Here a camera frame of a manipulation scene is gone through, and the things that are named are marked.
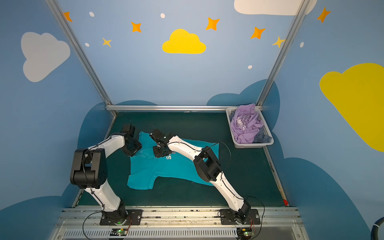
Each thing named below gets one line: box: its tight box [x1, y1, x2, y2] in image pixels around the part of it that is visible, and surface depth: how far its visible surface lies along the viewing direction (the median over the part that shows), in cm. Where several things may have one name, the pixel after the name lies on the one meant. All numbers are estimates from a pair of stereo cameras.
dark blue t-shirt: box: [253, 126, 273, 143], surface depth 103 cm
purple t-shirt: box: [230, 103, 264, 144], surface depth 103 cm
